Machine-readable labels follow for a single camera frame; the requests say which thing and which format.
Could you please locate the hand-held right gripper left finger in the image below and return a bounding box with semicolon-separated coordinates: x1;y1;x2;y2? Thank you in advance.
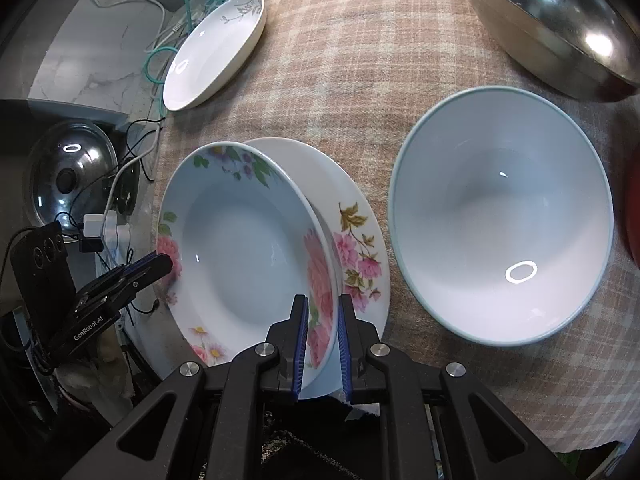
60;294;311;480

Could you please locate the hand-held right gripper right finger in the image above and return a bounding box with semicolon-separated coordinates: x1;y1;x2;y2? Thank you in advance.
336;294;566;480

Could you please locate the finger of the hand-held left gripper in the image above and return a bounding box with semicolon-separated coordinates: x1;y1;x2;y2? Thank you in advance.
95;254;163;288
75;256;174;318

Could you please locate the deep floral plate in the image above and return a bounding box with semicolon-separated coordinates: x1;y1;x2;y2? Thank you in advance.
156;142;343;376

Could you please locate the white bowl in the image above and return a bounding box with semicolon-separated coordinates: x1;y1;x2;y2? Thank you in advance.
388;86;615;347

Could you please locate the large steel bowl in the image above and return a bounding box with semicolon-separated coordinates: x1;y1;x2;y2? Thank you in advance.
456;0;640;103

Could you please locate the white charger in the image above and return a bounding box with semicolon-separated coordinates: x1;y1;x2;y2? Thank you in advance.
82;212;132;253

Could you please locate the dark patterned cloth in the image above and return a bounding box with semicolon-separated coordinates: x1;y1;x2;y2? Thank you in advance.
260;407;382;480

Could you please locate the white plate grey leaf print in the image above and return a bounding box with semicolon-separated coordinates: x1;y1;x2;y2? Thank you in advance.
162;0;267;112

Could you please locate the plaid tablecloth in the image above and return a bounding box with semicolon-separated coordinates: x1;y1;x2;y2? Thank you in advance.
150;0;640;453

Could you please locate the white cable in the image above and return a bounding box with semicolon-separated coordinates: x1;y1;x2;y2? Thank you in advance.
50;0;201;51

